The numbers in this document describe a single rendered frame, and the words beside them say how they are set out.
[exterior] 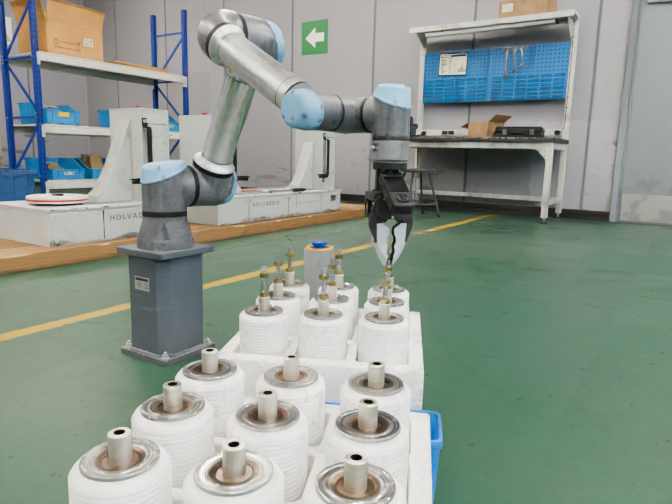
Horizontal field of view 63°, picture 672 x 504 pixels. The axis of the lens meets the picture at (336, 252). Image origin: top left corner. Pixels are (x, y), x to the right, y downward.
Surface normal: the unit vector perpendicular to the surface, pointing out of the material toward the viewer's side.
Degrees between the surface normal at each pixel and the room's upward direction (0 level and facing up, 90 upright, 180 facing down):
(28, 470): 0
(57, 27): 86
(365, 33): 90
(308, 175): 90
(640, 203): 90
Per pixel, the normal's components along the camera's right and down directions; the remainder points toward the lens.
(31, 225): -0.55, 0.13
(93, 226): 0.84, 0.11
